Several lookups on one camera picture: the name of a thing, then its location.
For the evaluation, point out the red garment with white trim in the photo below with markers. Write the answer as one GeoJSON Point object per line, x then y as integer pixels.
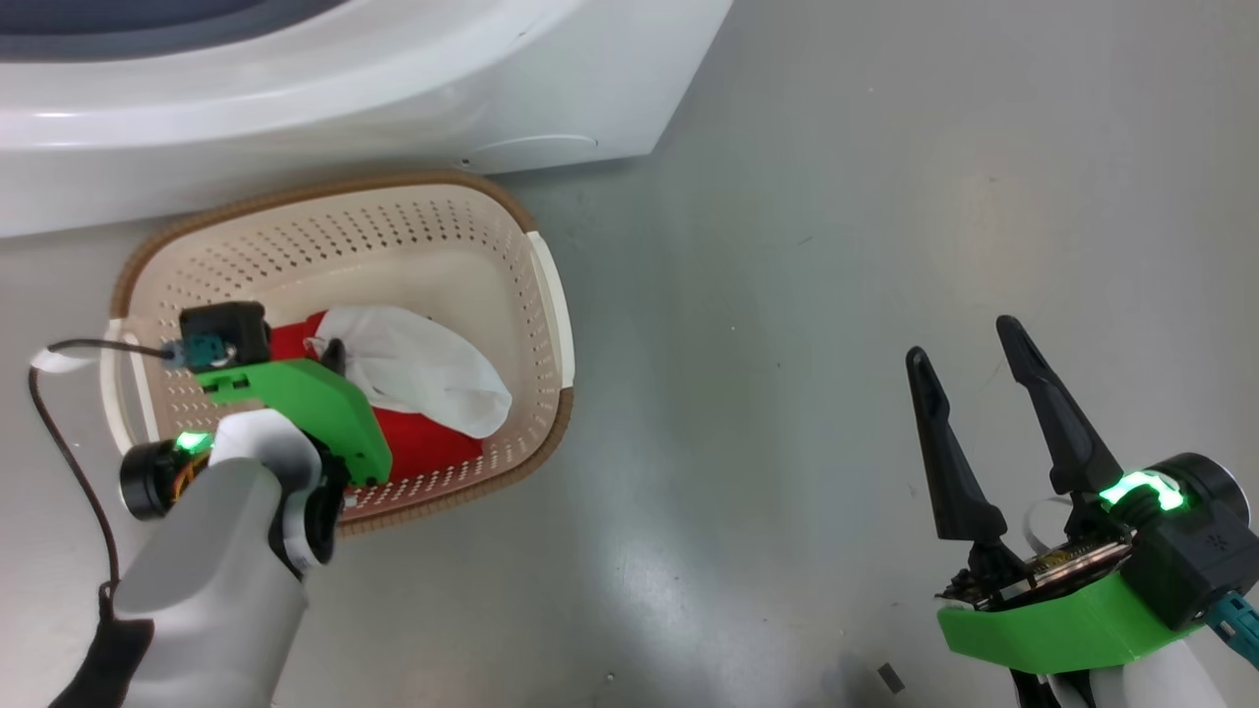
{"type": "Point", "coordinates": [423, 442]}

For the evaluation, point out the small dark floor scrap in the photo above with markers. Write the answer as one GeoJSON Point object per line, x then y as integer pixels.
{"type": "Point", "coordinates": [891, 678]}

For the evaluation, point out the cream perforated laundry basket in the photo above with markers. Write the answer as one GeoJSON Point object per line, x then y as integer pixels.
{"type": "Point", "coordinates": [433, 256]}

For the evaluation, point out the white washing machine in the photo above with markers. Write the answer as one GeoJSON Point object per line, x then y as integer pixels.
{"type": "Point", "coordinates": [344, 118]}

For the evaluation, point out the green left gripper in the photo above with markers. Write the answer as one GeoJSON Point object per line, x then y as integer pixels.
{"type": "Point", "coordinates": [315, 403]}

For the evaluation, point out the grey rubber door gasket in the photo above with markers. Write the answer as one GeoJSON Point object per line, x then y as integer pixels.
{"type": "Point", "coordinates": [118, 25]}

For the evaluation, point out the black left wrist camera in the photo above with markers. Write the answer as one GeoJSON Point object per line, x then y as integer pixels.
{"type": "Point", "coordinates": [226, 334]}

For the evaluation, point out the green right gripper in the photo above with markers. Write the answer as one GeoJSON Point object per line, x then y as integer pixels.
{"type": "Point", "coordinates": [1062, 619]}

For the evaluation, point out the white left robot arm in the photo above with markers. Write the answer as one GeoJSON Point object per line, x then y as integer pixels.
{"type": "Point", "coordinates": [216, 580]}

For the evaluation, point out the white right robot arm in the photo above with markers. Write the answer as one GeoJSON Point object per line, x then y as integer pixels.
{"type": "Point", "coordinates": [1215, 482]}

